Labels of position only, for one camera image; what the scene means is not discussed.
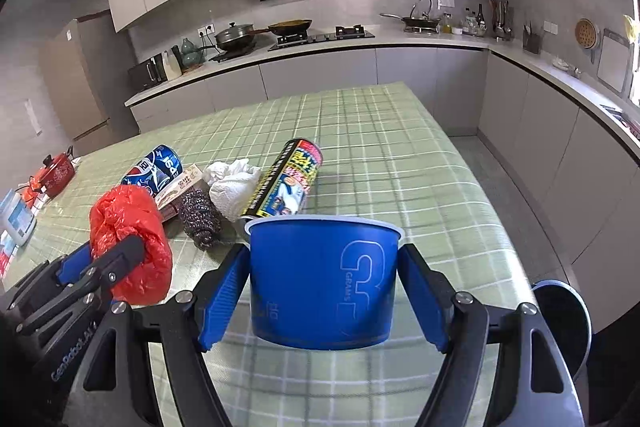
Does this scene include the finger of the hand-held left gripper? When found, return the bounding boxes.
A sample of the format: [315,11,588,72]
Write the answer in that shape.
[17,234,146,338]
[7,243,96,312]

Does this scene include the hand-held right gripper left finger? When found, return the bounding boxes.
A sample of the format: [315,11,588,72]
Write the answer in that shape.
[65,244,251,427]

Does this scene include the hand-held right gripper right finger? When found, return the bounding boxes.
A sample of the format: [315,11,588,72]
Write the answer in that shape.
[398,244,586,427]

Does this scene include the red plastic bag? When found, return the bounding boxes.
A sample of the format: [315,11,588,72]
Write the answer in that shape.
[90,185,173,306]

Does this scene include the blue paper cup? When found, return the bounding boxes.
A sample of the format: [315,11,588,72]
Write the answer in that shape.
[245,215,405,351]

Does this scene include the blue soda can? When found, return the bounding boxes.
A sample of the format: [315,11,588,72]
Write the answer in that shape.
[121,145,187,202]

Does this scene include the tall black yellow can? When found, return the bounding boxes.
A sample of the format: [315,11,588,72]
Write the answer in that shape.
[240,138,324,221]

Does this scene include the steel wool scrubber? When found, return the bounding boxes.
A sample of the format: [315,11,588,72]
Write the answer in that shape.
[179,189,227,250]

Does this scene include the white red snack box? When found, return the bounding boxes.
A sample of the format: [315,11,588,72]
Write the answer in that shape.
[152,164,206,223]

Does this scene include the crumpled white paper towel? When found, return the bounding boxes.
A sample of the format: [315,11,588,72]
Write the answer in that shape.
[202,158,262,223]

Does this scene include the green plaid tablecloth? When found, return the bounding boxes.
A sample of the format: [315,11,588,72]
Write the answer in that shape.
[0,82,536,427]

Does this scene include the black microwave oven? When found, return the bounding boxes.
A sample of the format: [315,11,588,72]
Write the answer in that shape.
[127,57,168,92]

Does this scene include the beige refrigerator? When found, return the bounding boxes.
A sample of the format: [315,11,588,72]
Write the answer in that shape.
[39,12,138,142]

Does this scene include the white jug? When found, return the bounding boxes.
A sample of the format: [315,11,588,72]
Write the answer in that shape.
[162,51,183,82]

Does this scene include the green ceramic jar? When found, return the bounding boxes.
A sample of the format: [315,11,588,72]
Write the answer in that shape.
[180,38,203,70]

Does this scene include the grey kitchen base cabinets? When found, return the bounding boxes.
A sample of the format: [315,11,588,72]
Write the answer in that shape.
[124,27,640,333]

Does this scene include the black induction cooker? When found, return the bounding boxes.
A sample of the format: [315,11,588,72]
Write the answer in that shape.
[209,44,261,62]

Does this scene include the grey pot with lid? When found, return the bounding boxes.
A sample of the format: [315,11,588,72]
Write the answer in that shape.
[214,22,256,52]

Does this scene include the black gas stove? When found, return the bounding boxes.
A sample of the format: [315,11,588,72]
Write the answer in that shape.
[267,26,376,52]

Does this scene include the steel wok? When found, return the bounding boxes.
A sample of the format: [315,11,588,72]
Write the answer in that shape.
[379,12,441,30]

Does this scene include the black knife holder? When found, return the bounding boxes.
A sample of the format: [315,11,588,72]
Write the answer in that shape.
[522,21,543,55]

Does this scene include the black frying pan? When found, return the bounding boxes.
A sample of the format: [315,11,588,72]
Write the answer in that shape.
[247,19,313,36]

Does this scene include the white cutting board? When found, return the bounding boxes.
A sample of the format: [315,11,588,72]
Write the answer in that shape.
[596,28,632,94]

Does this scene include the round wooden trivet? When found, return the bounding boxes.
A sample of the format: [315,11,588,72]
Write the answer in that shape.
[574,18,598,64]

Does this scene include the white wall paper sheet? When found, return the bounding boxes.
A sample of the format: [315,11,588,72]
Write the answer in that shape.
[25,99,43,135]

